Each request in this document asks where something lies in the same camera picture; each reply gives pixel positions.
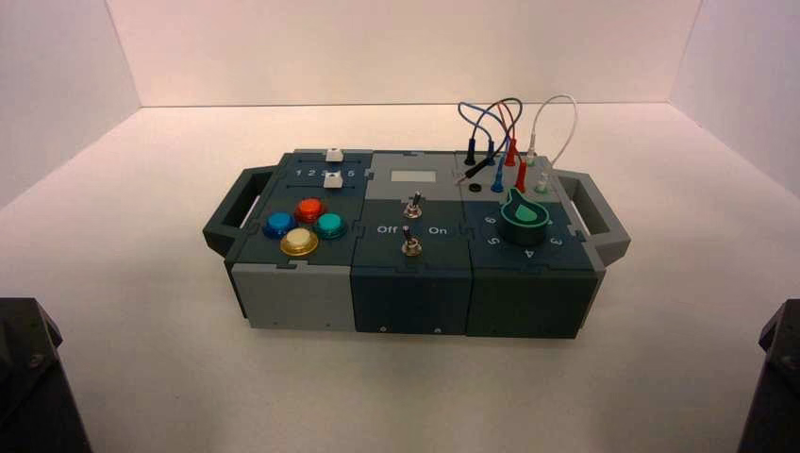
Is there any orange-red round push button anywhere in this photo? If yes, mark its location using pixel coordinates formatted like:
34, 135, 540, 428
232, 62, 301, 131
293, 197, 326, 225

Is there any white banana plug cable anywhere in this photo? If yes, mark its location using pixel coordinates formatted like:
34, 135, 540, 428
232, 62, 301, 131
525, 93, 579, 197

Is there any teal round push button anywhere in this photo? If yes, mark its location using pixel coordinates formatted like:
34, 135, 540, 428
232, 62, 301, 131
312, 212, 349, 242

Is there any yellow round push button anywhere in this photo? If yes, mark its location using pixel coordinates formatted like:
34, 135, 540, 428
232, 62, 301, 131
279, 227, 320, 258

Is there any dark teal grey control box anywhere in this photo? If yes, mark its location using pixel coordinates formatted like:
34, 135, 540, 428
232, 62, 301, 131
202, 147, 632, 341

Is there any blue banana plug cable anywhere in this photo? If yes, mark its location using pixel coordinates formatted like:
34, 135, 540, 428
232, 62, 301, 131
457, 99, 508, 194

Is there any red banana plug cable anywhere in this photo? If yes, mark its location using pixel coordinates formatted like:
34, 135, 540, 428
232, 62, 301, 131
496, 103, 530, 194

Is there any blue round push button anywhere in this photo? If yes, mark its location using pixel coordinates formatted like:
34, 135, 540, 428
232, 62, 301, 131
262, 211, 298, 240

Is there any green rotary pointer knob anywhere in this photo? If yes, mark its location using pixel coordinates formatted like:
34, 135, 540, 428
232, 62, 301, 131
497, 186, 552, 247

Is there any white rectangular display window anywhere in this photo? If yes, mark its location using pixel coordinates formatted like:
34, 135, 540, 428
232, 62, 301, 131
391, 168, 437, 184

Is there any black banana plug cable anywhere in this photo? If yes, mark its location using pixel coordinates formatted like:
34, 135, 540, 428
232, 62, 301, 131
456, 97, 525, 184

